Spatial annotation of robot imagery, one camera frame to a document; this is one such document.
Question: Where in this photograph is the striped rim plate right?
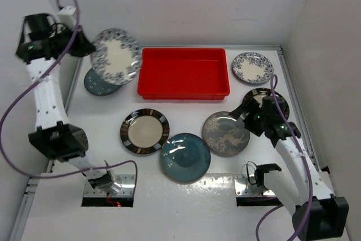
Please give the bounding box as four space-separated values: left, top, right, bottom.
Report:
242 87 290 119

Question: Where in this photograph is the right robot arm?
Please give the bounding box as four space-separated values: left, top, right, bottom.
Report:
229 95 349 240

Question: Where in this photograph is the grey reindeer plate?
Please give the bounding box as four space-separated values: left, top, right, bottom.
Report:
202 111 250 157

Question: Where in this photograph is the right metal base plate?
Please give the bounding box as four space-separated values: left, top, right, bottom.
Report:
234 174 276 198

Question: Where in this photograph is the red plastic bin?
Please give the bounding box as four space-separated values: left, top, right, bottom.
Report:
137 47 230 100

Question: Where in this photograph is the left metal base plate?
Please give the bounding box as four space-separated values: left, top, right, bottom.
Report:
83 174 135 198

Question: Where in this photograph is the small teal plate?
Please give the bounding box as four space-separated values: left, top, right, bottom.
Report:
83 68 121 96

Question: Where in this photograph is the striped rim plate left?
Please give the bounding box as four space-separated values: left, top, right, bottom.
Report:
120 108 170 156

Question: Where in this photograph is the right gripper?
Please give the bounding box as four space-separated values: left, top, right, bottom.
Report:
229 95 268 137

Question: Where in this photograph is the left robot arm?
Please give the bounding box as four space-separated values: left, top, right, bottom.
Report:
16 13 114 193

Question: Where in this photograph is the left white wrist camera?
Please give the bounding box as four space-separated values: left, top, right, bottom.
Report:
58 6 77 29

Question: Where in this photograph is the aluminium table frame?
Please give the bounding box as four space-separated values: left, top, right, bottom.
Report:
11 45 321 241

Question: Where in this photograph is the large teal plate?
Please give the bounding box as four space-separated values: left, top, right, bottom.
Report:
160 133 211 183

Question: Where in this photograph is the blue floral plate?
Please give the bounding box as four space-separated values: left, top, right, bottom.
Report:
90 28 142 85
232 52 274 85

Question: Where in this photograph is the striped rim plate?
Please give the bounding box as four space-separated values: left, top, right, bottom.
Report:
242 87 290 119
120 108 170 156

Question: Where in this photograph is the metal base plate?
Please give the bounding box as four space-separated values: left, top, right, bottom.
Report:
83 174 135 198
234 174 276 198

